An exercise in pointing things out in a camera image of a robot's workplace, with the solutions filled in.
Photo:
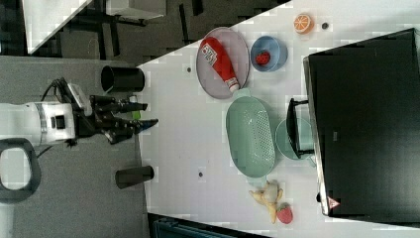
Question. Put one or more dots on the red strawberry toy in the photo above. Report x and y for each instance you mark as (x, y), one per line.
(284, 213)

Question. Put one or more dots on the white background table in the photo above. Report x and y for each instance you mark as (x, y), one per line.
(43, 18)

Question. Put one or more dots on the blue bowl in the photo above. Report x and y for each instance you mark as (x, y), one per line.
(277, 49)

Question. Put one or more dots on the small black cylinder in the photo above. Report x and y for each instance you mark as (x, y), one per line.
(129, 177)

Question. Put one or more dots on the peeled banana toy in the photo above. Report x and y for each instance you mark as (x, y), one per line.
(269, 196)

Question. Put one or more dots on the orange slice toy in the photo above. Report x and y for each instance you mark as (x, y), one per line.
(303, 24)

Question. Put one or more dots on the black toaster oven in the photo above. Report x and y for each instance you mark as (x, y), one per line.
(364, 112)

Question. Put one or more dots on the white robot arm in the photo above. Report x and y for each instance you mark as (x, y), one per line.
(70, 117)

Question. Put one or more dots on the blue crate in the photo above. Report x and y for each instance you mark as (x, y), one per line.
(175, 228)

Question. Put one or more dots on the green bottle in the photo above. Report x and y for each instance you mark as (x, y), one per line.
(135, 114)

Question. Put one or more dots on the mint green oval strainer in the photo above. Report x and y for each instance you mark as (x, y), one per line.
(249, 135)

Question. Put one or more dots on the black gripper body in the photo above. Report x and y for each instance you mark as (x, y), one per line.
(85, 124)

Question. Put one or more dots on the large black cylinder cup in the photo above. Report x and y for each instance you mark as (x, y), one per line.
(122, 79)

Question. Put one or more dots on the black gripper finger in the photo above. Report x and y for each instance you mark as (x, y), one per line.
(129, 107)
(133, 127)

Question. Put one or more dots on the red strawberry in bowl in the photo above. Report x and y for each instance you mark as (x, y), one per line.
(262, 58)

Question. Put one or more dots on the grey round plate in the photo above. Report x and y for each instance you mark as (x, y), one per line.
(237, 50)

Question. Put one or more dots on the red ketchup bottle toy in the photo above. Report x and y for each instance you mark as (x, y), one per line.
(216, 55)

